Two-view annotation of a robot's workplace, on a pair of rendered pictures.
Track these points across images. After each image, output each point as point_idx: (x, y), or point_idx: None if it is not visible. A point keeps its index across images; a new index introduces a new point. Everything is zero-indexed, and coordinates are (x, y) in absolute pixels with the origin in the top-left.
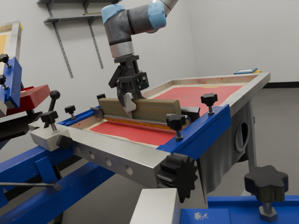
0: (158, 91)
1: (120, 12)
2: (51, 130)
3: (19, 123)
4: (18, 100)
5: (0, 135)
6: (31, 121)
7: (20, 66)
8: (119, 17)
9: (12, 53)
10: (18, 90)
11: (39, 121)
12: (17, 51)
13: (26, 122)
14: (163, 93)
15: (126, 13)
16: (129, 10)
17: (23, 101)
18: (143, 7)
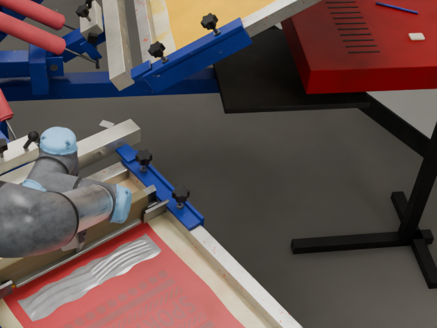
0: (264, 318)
1: (42, 151)
2: (5, 153)
3: (291, 87)
4: (167, 84)
5: (233, 80)
6: (289, 103)
7: (246, 40)
8: (39, 153)
9: (267, 12)
10: (185, 73)
11: (128, 129)
12: (285, 11)
13: (283, 98)
14: (244, 327)
15: (37, 158)
16: (39, 159)
17: (305, 68)
18: (29, 174)
